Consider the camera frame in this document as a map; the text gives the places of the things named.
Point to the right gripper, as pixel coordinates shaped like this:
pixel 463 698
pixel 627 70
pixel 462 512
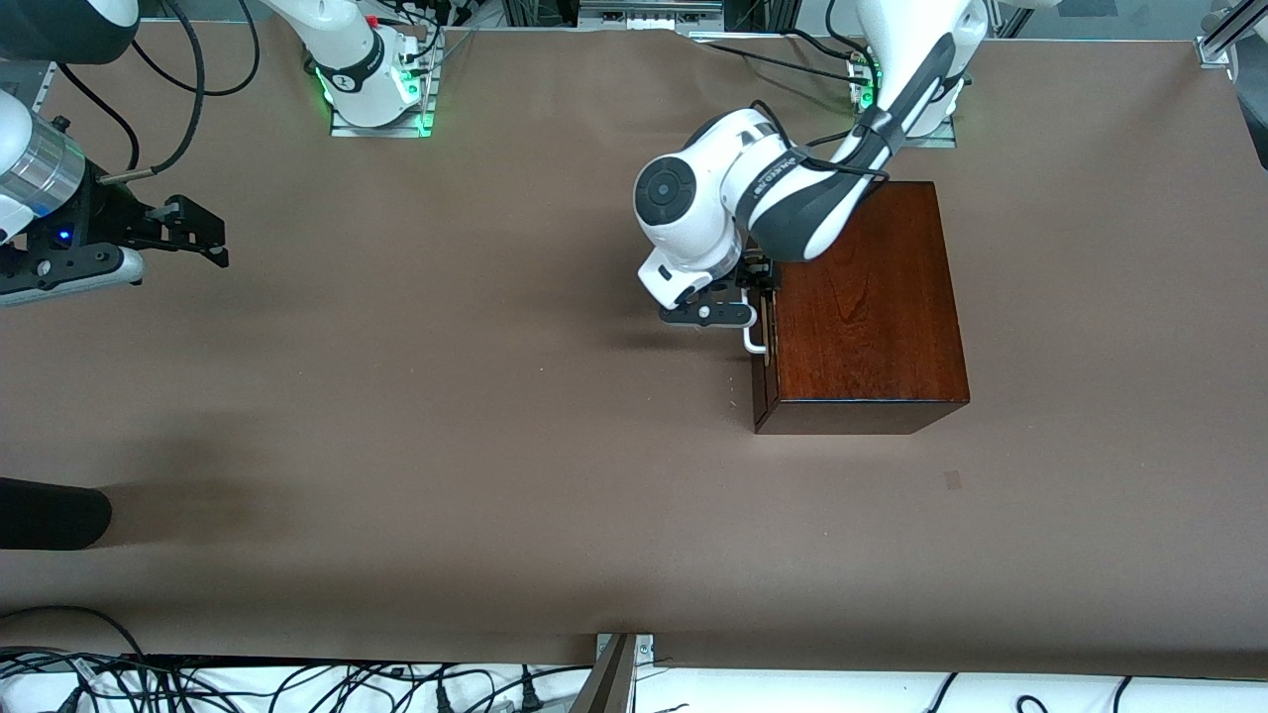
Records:
pixel 111 212

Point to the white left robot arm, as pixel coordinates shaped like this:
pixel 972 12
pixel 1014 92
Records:
pixel 693 198

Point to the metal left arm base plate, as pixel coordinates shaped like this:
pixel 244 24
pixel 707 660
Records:
pixel 941 139

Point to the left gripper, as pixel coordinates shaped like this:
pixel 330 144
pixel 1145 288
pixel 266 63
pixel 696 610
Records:
pixel 757 274

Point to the silver table edge bracket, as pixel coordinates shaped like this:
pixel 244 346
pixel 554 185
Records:
pixel 644 646

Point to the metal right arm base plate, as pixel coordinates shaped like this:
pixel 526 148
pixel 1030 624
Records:
pixel 347 129

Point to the dark wooden drawer box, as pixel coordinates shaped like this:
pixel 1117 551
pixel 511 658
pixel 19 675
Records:
pixel 872 327

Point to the dark angled post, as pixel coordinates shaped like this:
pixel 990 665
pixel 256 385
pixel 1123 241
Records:
pixel 609 683

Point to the grey metal side rail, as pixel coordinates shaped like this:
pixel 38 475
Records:
pixel 43 87

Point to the aluminium profile rail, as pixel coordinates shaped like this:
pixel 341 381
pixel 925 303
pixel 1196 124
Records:
pixel 1223 35

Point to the black rounded object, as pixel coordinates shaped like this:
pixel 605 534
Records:
pixel 50 513

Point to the silver equipment box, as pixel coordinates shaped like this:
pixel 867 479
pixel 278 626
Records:
pixel 644 15

